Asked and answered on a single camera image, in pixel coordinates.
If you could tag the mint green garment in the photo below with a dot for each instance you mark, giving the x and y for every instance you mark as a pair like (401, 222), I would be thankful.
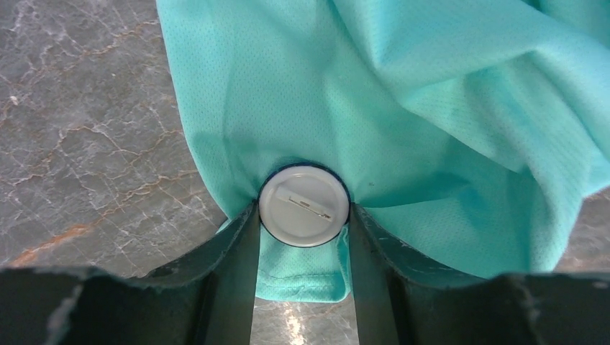
(471, 130)

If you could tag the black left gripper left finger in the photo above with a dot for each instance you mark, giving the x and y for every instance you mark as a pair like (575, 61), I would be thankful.
(206, 296)

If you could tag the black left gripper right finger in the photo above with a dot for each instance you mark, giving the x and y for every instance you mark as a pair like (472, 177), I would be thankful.
(403, 296)

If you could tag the blue starry round brooch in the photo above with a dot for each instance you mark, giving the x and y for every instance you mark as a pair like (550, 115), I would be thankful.
(304, 205)

